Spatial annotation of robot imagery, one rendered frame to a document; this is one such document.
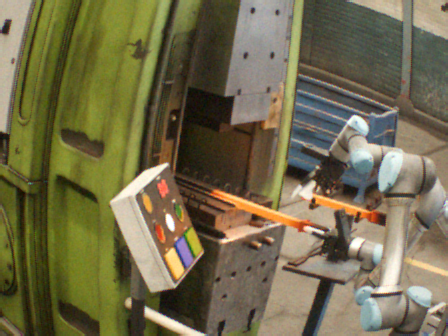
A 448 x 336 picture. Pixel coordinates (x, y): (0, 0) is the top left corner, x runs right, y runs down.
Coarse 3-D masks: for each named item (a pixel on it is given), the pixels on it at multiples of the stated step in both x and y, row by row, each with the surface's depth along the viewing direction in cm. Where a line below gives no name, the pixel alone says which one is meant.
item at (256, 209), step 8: (216, 192) 308; (224, 192) 309; (232, 200) 304; (240, 200) 304; (240, 208) 303; (248, 208) 301; (256, 208) 299; (264, 208) 299; (264, 216) 297; (272, 216) 295; (280, 216) 293; (288, 216) 294; (288, 224) 292; (296, 224) 290; (304, 224) 288; (312, 224) 287; (304, 232) 288
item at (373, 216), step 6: (318, 198) 328; (324, 198) 329; (324, 204) 327; (330, 204) 326; (336, 204) 325; (342, 204) 324; (348, 210) 322; (354, 210) 321; (360, 210) 320; (372, 210) 320; (366, 216) 318; (372, 216) 318; (378, 216) 316; (384, 216) 315; (372, 222) 317; (378, 222) 317; (384, 222) 315
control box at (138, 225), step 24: (168, 168) 262; (144, 192) 239; (168, 192) 256; (120, 216) 234; (144, 216) 234; (144, 240) 234; (168, 240) 244; (144, 264) 236; (168, 264) 238; (192, 264) 255; (168, 288) 236
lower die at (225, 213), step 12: (192, 180) 322; (180, 192) 308; (192, 192) 310; (204, 192) 309; (228, 192) 315; (192, 204) 302; (204, 204) 303; (216, 204) 302; (228, 204) 304; (192, 216) 301; (204, 216) 298; (216, 216) 295; (228, 216) 301; (240, 216) 306; (216, 228) 297; (228, 228) 303
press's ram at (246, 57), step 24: (216, 0) 276; (240, 0) 270; (264, 0) 281; (288, 0) 292; (216, 24) 278; (240, 24) 274; (264, 24) 285; (216, 48) 279; (240, 48) 279; (264, 48) 289; (192, 72) 287; (216, 72) 281; (240, 72) 283; (264, 72) 293
